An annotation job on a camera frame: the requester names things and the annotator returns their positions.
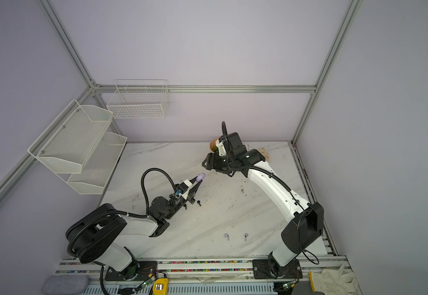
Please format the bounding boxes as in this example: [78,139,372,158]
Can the purple earbud charging case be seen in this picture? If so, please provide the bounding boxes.
[196,173,205,183]

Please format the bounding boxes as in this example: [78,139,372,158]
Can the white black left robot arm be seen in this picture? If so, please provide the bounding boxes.
[65,168,205,273]

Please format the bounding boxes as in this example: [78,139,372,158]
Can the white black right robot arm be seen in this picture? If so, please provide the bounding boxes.
[202,133,324,269]

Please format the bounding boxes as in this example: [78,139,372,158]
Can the orange pot with green plant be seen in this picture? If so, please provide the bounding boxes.
[210,138,222,152]

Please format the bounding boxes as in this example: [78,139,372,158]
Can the white mesh lower shelf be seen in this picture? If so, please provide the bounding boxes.
[67,132,127,195]

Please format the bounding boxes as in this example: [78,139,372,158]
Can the white mesh shelf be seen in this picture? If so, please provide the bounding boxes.
[67,132,127,195]
[27,100,113,174]

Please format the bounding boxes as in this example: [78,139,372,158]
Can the yellow tag box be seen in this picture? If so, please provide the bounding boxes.
[152,278,168,295]

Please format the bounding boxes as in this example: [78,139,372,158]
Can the white mesh upper shelf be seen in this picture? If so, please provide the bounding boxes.
[27,100,113,174]

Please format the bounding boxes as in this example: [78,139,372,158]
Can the grey sponge pad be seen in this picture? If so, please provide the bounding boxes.
[41,275,89,295]

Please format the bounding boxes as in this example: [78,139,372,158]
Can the white glove yellow cuff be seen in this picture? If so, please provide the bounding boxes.
[309,264,359,295]

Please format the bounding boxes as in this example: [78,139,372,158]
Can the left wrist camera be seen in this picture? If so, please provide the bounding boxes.
[175,178,196,198]

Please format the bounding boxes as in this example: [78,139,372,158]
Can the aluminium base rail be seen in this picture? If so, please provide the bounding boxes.
[53,256,351,285]

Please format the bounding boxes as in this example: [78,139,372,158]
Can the white wire basket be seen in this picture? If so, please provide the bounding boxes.
[107,79,170,119]

